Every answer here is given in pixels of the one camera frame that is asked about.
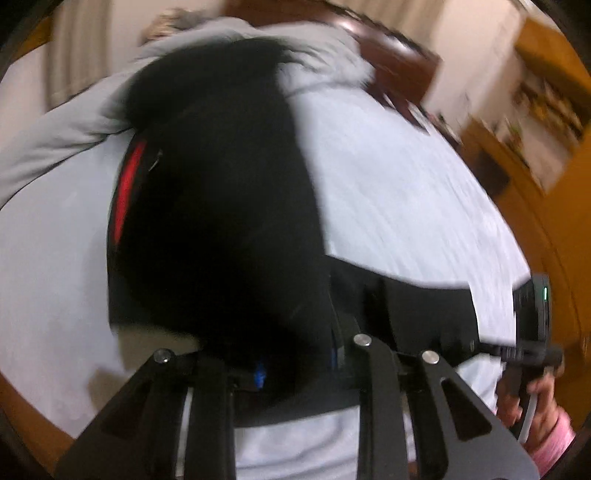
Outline person's right forearm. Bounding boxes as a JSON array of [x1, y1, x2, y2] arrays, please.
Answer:
[[526, 411, 578, 469]]

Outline light blue bed sheet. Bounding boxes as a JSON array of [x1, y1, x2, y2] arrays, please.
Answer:
[[0, 46, 532, 480]]

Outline grey comforter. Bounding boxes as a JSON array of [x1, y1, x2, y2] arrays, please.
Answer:
[[0, 16, 377, 208]]

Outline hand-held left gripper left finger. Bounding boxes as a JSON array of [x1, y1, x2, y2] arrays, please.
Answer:
[[54, 348, 269, 480]]

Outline wooden desk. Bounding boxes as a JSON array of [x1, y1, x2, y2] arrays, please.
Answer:
[[462, 14, 591, 370]]

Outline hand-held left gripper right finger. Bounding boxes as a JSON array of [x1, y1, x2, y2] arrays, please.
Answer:
[[329, 333, 542, 480]]

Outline black pants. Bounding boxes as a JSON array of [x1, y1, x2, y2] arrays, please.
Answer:
[[105, 37, 483, 423]]

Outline white cable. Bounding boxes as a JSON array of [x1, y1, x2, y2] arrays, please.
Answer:
[[519, 390, 539, 444]]

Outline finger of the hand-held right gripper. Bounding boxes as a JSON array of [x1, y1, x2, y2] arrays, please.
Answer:
[[468, 338, 514, 360]]

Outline beige curtain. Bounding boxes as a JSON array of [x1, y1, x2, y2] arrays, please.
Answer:
[[46, 0, 139, 107]]

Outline dark wooden headboard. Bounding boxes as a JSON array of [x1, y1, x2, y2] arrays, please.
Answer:
[[224, 0, 465, 144]]

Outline person's right hand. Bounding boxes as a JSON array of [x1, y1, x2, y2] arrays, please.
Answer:
[[495, 371, 563, 430]]

